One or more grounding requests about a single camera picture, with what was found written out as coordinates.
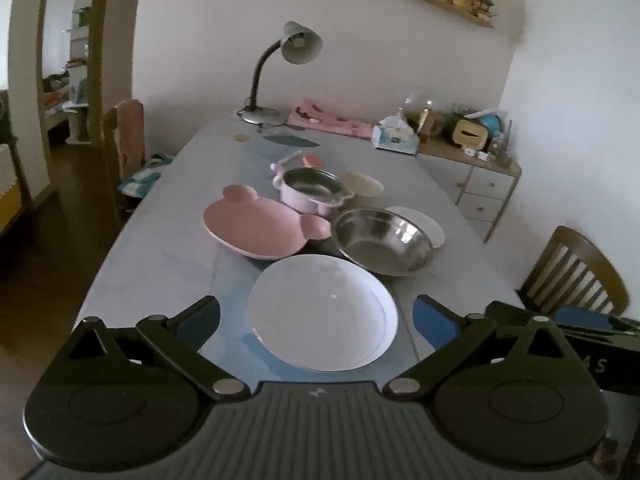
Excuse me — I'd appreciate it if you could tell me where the sofa with white lace cover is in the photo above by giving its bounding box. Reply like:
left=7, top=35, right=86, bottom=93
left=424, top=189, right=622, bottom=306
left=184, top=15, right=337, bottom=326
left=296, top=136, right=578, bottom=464
left=0, top=142, right=32, bottom=233

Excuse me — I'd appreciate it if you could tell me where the pink bear-shaped plate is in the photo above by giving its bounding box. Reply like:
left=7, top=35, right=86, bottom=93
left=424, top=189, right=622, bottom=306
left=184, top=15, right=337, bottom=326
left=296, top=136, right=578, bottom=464
left=202, top=184, right=332, bottom=261

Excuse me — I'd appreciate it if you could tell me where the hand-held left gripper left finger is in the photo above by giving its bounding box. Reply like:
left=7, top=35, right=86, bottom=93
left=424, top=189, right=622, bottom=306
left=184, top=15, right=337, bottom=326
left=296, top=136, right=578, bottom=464
left=67, top=295, right=250, bottom=403

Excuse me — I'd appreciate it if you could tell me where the small white plate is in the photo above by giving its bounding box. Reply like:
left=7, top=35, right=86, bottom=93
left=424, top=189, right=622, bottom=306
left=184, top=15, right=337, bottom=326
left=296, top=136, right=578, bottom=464
left=385, top=205, right=446, bottom=250

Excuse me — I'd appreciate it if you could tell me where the blue patterned chair cushion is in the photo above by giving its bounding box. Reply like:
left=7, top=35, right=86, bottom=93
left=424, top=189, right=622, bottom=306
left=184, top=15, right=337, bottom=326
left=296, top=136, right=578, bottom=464
left=117, top=154, right=176, bottom=198

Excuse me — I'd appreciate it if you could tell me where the white shelving unit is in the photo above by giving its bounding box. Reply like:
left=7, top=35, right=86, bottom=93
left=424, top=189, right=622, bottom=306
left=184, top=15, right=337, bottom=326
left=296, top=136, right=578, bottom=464
left=70, top=0, right=93, bottom=146

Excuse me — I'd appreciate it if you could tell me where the yellow box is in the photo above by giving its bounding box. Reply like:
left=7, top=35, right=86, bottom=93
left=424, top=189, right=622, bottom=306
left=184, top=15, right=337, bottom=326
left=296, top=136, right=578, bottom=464
left=451, top=117, right=488, bottom=152

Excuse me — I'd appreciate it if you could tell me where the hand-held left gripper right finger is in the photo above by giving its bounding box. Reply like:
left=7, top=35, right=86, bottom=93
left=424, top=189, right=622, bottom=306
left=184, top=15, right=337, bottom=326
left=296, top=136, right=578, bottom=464
left=381, top=294, right=569, bottom=402

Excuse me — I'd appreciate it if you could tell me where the amber bottle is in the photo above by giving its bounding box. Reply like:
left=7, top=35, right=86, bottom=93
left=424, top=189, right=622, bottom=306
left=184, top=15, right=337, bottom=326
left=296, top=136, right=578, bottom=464
left=419, top=100, right=436, bottom=143

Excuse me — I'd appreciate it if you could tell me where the wooden wall shelf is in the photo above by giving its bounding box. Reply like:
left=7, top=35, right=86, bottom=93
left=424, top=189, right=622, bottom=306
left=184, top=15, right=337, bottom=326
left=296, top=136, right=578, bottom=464
left=406, top=0, right=495, bottom=28

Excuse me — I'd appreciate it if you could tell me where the pink pot with steel liner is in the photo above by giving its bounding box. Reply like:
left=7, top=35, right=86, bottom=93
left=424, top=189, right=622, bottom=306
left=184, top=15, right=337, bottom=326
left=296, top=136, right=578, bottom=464
left=270, top=161, right=349, bottom=218

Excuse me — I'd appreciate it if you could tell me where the wooden chair with pink cover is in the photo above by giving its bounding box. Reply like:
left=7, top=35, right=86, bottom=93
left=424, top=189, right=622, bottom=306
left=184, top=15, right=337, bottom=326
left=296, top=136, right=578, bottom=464
left=102, top=99, right=173, bottom=221

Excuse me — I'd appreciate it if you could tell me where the tissue box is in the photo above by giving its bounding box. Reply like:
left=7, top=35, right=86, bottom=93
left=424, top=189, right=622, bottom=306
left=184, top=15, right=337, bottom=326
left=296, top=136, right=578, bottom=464
left=371, top=115, right=420, bottom=155

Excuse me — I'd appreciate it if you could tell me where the large white plate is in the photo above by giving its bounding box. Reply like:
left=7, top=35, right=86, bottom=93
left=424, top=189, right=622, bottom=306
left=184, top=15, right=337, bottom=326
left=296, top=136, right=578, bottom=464
left=247, top=254, right=399, bottom=372

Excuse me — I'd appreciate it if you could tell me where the grey gooseneck desk lamp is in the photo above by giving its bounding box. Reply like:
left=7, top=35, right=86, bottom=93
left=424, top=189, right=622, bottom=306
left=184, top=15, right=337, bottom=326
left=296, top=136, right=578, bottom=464
left=236, top=21, right=323, bottom=127

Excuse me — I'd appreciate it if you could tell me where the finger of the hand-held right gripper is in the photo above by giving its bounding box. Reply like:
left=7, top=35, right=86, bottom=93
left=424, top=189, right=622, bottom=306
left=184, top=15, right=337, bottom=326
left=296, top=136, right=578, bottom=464
left=486, top=301, right=640, bottom=337

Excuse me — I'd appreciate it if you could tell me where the blue globe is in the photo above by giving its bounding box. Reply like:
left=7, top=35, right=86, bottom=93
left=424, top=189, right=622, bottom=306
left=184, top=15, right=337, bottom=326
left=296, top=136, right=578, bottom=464
left=475, top=112, right=503, bottom=138

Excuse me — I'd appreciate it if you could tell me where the stainless steel bowl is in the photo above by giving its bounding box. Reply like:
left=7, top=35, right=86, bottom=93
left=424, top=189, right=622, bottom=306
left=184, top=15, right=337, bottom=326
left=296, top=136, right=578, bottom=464
left=331, top=208, right=435, bottom=277

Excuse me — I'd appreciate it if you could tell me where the cream bowl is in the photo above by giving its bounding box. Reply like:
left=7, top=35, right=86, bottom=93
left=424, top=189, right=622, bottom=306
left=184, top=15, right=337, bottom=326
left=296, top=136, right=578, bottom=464
left=339, top=171, right=385, bottom=200

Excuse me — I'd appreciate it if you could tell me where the white drawer cabinet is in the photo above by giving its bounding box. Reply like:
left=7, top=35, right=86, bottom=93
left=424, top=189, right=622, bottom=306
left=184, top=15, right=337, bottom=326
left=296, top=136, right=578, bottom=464
left=417, top=137, right=522, bottom=243

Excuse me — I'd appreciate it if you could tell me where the folded pink cloth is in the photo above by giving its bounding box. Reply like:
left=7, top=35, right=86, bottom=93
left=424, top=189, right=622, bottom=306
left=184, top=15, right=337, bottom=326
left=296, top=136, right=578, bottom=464
left=286, top=99, right=378, bottom=138

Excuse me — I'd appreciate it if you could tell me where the wooden slat-back chair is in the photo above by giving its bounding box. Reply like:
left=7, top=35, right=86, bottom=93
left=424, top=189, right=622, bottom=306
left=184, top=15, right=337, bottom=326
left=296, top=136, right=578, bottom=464
left=517, top=226, right=632, bottom=318

